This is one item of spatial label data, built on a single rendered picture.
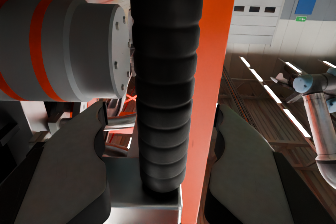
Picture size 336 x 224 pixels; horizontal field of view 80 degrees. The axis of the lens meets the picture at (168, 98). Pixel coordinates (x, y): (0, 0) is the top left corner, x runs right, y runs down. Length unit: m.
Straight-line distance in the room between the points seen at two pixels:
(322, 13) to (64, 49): 15.69
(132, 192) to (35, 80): 0.17
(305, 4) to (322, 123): 14.24
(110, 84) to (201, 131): 0.71
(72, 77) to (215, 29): 0.57
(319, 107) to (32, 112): 0.96
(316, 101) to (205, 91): 0.46
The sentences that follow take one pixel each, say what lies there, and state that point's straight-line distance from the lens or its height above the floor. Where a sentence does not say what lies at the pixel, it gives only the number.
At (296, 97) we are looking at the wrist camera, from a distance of 1.28.
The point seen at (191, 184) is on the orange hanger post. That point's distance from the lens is 1.17.
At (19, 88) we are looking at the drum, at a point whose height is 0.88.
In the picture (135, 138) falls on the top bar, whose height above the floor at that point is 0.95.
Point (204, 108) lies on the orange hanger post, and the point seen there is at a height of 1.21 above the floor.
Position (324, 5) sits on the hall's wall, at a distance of 15.73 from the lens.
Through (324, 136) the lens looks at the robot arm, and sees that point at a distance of 1.02.
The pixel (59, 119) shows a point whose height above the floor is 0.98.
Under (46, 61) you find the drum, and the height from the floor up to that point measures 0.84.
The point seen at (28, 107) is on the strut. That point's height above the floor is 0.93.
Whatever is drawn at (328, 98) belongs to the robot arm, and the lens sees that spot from 1.15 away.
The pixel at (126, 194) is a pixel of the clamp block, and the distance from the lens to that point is 0.17.
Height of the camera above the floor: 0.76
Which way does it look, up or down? 29 degrees up
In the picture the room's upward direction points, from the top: 178 degrees counter-clockwise
